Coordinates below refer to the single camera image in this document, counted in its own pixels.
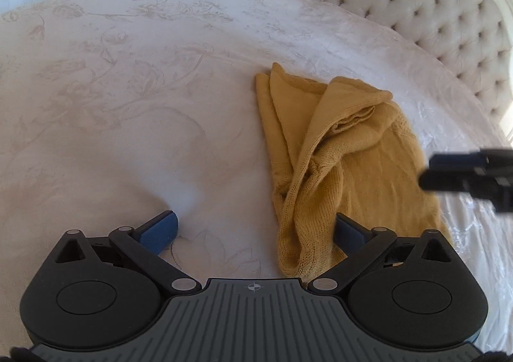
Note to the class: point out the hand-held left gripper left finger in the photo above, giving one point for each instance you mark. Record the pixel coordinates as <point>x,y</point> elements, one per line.
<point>160,232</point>

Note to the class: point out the yellow knit sweater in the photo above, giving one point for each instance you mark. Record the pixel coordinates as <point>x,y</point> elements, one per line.
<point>360,169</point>

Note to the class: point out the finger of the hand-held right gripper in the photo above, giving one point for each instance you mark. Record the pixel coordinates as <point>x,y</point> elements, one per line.
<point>457,161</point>
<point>449,181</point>

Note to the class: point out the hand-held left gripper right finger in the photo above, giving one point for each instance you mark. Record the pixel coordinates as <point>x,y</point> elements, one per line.
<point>348,236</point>

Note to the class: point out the white floral bedspread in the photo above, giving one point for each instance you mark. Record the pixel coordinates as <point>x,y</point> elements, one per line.
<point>120,85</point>

